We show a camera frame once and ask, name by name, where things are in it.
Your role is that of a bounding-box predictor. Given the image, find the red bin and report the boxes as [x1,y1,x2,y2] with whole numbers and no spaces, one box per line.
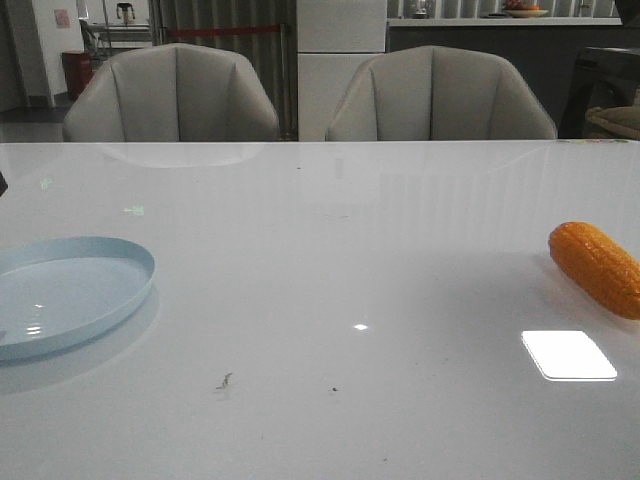
[61,51,93,100]

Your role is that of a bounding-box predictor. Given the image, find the fruit bowl on counter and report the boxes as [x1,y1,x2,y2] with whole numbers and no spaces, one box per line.
[502,0,548,18]

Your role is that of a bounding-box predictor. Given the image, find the orange corn cob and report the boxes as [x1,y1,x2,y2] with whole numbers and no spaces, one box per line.
[548,221,639,320]

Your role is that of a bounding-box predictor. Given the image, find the light blue round plate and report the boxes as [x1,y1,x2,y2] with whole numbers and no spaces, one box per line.
[1,236,155,361]

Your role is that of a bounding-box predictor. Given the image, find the red barrier belt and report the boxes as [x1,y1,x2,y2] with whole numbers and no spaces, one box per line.
[166,24,281,37]

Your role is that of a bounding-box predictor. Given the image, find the white drawer cabinet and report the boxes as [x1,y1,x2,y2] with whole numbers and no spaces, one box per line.
[296,0,387,142]

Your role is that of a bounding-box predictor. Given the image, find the right grey upholstered chair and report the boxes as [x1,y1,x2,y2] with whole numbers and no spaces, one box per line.
[325,46,557,141]

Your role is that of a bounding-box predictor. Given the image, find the grey upholstered chair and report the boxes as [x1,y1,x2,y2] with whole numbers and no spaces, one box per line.
[325,46,557,141]
[62,43,279,143]

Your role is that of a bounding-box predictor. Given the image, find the dark side table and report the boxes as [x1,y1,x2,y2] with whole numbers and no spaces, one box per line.
[558,47,639,138]

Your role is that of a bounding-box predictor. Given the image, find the left grey upholstered chair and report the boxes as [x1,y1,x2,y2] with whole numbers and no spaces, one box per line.
[62,43,279,143]

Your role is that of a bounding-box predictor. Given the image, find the dark grey sideboard counter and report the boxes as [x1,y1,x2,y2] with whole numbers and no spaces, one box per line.
[387,17,639,130]

